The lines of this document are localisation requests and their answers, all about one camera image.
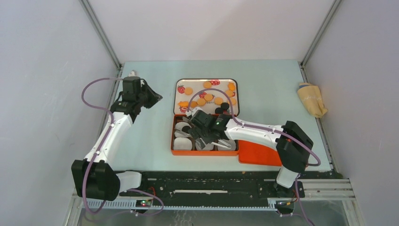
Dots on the white paper cupcake liner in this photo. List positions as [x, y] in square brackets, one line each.
[226, 145]
[207, 147]
[182, 143]
[177, 131]

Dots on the swirl tan cookie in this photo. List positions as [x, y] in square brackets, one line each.
[207, 84]

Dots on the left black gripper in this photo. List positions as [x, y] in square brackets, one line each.
[155, 97]

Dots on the strawberry print serving tray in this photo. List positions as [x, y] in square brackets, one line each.
[219, 86]

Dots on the orange box lid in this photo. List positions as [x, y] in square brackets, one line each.
[258, 154]

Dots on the beige cloth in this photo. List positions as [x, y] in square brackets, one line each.
[311, 98]

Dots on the orange cookie box with dividers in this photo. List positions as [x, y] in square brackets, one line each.
[178, 118]

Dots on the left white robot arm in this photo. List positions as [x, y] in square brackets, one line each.
[94, 176]

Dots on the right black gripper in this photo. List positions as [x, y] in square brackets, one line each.
[195, 134]

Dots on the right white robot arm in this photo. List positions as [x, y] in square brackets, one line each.
[269, 135]

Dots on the black sandwich cookie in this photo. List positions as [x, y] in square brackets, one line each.
[219, 110]
[224, 106]
[186, 128]

